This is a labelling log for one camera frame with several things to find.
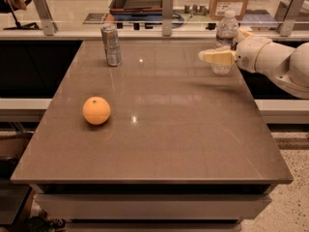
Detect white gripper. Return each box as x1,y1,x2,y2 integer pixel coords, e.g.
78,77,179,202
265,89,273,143
198,29,271,73

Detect clear plastic water bottle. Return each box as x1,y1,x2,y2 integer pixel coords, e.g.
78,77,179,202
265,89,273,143
211,10,239,75

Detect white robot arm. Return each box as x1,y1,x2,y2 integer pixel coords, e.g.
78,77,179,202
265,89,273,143
199,29,309,100

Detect silver drink can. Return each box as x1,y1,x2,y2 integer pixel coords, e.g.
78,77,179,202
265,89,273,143
100,24,122,67

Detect orange fruit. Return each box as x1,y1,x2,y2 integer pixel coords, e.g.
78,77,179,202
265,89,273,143
82,97,111,125

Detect right metal glass bracket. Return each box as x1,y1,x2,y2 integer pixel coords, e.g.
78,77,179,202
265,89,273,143
278,0,305,37

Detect metal glass bracket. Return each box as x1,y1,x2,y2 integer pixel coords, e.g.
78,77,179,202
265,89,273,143
278,0,305,37
162,0,174,37
33,0,58,36

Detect middle metal glass bracket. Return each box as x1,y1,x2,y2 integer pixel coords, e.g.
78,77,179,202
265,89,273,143
162,0,174,37

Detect left metal glass bracket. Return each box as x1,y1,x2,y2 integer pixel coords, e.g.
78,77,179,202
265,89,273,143
33,0,58,36

